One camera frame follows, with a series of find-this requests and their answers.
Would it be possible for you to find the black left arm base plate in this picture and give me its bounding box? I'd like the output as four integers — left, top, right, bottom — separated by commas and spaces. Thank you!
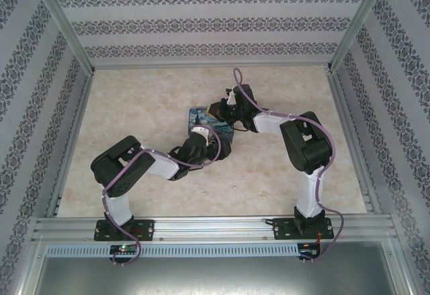
93, 219, 156, 242

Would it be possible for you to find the right green circuit board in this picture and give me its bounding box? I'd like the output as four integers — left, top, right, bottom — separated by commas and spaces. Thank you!
298, 243, 322, 259

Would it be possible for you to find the grey sheet metal panel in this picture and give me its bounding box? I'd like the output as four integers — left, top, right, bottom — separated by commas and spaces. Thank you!
35, 256, 404, 295

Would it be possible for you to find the aluminium frame post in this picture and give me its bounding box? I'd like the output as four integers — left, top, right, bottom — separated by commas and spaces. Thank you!
327, 0, 392, 73
28, 0, 97, 74

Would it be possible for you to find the aluminium mounting rail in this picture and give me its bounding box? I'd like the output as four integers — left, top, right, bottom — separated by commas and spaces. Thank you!
32, 216, 399, 242

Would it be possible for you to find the left green circuit board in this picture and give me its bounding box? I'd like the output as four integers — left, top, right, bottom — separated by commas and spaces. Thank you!
110, 245, 139, 255

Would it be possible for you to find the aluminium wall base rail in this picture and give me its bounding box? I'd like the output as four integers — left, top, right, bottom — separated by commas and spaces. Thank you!
90, 61, 333, 71

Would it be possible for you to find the starry night painted box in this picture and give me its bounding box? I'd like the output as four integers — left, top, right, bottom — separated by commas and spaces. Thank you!
183, 106, 235, 144

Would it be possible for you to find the green circuit board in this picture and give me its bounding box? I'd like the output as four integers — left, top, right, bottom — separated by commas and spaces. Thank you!
298, 243, 322, 259
110, 245, 139, 255

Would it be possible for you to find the aluminium side rail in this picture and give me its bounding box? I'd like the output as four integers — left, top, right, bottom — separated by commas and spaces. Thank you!
45, 71, 97, 218
327, 69, 382, 215

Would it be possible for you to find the grey slotted cable duct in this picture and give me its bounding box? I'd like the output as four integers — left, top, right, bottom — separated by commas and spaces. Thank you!
45, 243, 300, 258

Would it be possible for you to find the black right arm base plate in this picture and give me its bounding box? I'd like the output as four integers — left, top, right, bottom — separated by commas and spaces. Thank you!
272, 217, 335, 241

